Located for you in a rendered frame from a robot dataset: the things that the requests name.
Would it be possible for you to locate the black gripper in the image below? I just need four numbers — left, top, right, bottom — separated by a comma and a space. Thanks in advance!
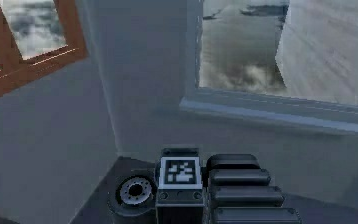
107, 168, 158, 224

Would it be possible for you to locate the brown framed window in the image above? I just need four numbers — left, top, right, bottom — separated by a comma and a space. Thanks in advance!
0, 0, 89, 100

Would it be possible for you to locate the grey framed window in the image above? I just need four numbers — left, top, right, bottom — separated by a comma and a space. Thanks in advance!
179, 0, 358, 135

